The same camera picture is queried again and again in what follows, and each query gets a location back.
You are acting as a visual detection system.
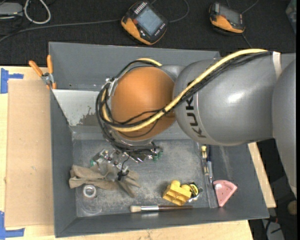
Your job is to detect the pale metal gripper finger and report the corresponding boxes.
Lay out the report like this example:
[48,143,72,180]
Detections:
[91,148,114,170]
[102,156,125,183]

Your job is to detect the beige cloth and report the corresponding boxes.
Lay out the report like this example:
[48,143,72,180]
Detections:
[68,164,142,198]

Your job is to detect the grey metal bin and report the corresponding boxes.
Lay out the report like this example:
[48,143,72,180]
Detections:
[47,41,270,239]

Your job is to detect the clear glass cup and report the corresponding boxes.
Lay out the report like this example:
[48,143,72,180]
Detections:
[77,183,104,216]

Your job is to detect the yellow toy block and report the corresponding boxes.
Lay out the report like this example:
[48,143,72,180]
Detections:
[162,179,193,207]

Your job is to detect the black and yellow tape measure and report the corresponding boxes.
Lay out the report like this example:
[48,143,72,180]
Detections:
[186,181,204,201]

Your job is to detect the clear plastic pen yellow cap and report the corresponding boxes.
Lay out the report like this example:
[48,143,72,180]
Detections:
[200,144,218,209]

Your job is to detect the brown cardboard board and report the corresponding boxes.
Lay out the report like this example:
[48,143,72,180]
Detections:
[4,78,56,229]

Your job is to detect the pink wedge sponge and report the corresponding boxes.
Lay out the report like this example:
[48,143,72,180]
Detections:
[212,179,238,208]

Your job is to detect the black cylinder on white bracket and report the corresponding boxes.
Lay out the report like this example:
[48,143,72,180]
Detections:
[116,159,130,183]

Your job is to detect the brown handled paint brush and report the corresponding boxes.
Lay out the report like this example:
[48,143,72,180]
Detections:
[129,204,194,213]

